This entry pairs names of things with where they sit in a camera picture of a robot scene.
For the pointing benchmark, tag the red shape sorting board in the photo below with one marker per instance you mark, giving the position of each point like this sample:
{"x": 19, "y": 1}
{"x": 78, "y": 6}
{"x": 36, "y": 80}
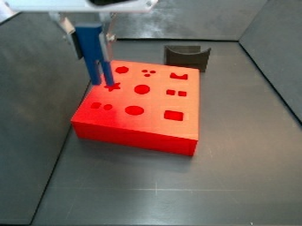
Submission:
{"x": 149, "y": 110}

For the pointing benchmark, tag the blue square-circle peg block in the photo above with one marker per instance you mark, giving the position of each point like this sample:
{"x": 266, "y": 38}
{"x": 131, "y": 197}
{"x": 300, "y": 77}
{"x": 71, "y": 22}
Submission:
{"x": 93, "y": 44}

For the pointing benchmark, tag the black curved holder bracket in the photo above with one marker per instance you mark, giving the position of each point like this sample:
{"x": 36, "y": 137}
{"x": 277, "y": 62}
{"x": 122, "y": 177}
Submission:
{"x": 186, "y": 56}

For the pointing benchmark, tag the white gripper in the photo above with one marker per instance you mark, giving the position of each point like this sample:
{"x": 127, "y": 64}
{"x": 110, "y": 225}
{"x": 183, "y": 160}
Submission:
{"x": 106, "y": 6}

